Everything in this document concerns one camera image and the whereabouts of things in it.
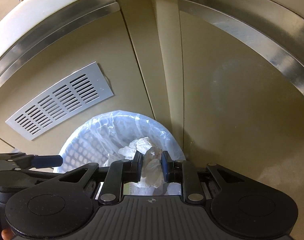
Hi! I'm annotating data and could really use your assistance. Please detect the grey cabinet vent grille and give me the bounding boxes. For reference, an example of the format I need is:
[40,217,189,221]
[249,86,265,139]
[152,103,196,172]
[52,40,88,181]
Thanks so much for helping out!
[6,62,113,141]

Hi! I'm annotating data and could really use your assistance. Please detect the beige left cabinet door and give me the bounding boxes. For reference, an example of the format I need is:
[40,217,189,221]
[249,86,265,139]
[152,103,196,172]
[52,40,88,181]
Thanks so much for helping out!
[0,0,152,154]

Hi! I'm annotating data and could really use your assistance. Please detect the blue trash bin with liner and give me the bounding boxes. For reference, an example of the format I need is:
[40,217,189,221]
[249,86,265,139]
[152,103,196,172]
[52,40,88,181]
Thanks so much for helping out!
[54,111,185,196]

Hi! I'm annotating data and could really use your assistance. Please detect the white paper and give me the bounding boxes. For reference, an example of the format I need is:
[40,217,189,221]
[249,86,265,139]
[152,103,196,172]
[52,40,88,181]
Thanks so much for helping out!
[118,137,164,194]

